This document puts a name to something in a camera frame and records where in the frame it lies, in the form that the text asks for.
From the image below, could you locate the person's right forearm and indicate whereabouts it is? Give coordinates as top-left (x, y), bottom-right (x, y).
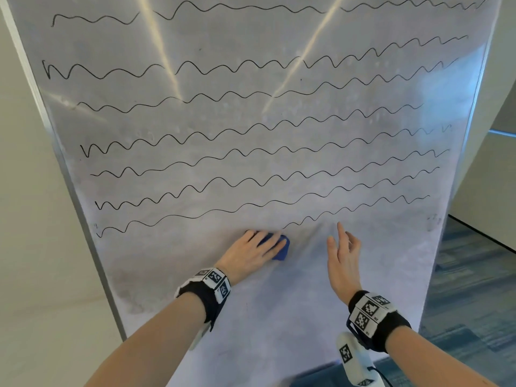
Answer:
top-left (385, 326), bottom-right (499, 387)

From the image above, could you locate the black cable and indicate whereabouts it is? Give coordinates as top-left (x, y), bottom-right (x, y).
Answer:
top-left (369, 366), bottom-right (395, 387)

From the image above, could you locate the person's left hand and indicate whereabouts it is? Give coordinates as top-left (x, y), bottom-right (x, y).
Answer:
top-left (216, 229), bottom-right (288, 285)

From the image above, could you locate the black wristband with marker tags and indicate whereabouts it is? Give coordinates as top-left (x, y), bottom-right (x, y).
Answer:
top-left (174, 268), bottom-right (232, 324)
top-left (347, 290), bottom-right (412, 354)

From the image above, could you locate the white wrist camera unit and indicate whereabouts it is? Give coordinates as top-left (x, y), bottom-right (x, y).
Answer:
top-left (188, 321), bottom-right (215, 352)
top-left (336, 332), bottom-right (386, 387)

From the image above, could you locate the person's right hand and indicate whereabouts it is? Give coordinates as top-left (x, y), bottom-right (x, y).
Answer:
top-left (326, 222), bottom-right (363, 306)

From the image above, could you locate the blue whiteboard eraser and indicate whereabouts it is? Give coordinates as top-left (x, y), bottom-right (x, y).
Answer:
top-left (257, 233), bottom-right (291, 262)

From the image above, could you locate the person's left forearm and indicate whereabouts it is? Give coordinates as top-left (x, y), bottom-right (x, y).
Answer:
top-left (84, 293), bottom-right (207, 387)

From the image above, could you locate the white whiteboard with wavy lines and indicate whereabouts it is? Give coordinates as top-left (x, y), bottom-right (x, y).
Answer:
top-left (0, 0), bottom-right (503, 387)

